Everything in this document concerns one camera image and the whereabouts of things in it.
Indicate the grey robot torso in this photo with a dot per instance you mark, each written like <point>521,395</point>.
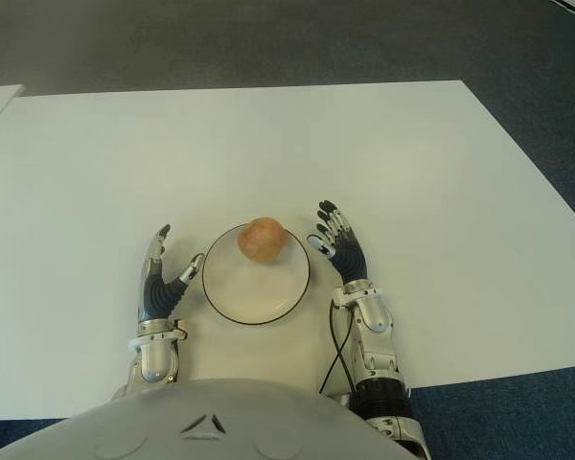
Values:
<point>196,426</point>

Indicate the red-brown apple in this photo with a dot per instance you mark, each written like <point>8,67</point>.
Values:
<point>262,239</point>

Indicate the white plate with black rim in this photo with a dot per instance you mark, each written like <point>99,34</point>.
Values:
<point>254,292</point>

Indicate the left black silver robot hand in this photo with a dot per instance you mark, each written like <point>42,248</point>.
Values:
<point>158,297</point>

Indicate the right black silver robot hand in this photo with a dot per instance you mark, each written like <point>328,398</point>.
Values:
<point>350,261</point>

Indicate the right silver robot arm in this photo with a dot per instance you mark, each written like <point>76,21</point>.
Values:
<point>378,345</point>

